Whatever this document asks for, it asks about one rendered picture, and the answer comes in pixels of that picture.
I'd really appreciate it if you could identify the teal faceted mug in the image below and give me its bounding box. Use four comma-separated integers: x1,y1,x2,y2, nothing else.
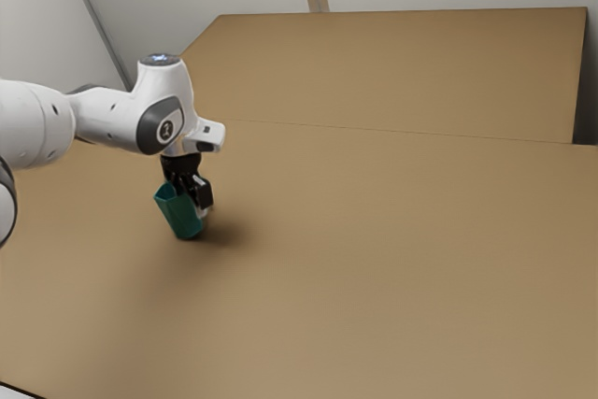
153,182,205,240

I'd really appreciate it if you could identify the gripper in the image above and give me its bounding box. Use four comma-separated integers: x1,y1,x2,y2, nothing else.
160,150,215,221

